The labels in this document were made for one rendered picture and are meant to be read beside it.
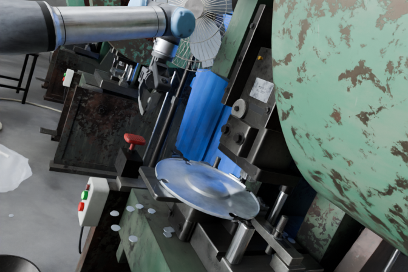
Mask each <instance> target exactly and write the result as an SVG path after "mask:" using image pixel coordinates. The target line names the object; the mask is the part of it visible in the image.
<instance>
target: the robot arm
mask: <svg viewBox="0 0 408 272"><path fill-rule="evenodd" d="M195 26H196V19H195V16H194V14H193V13H192V11H190V10H188V9H185V8H184V7H178V6H176V5H172V4H164V3H161V2H155V1H152V0H130V1H129V4H128V6H118V7H51V6H50V5H48V3H46V2H45V1H26V0H0V55H5V56H9V55H24V54H30V53H40V52H52V51H55V50H56V49H57V48H58V46H61V45H69V44H83V43H97V42H105V41H119V40H126V39H140V38H154V37H157V38H156V40H154V43H155V44H154V46H153V49H154V51H152V53H151V54H152V56H153V57H152V61H151V63H150V66H148V67H142V70H141V73H140V76H139V79H138V81H139V82H140V85H139V87H138V93H139V97H138V101H139V108H140V112H141V115H143V116H145V115H147V114H148V113H150V111H152V110H153V109H154V108H155V107H156V105H158V104H159V103H160V102H161V100H162V99H163V98H164V97H165V94H166V92H169V91H170V89H171V81H170V77H169V72H168V66H167V65H166V62H167V61H170V62H172V60H173V58H172V57H175V54H176V52H177V49H178V45H179V43H180V40H181V38H187V37H189V36H190V35H191V34H192V33H193V31H194V29H195ZM151 88H152V89H155V91H154V93H152V94H150V93H149V91H148V89H151ZM150 95H151V97H150ZM148 99H149V100H148ZM147 100H148V106H147V108H146V109H145V107H146V105H147Z"/></svg>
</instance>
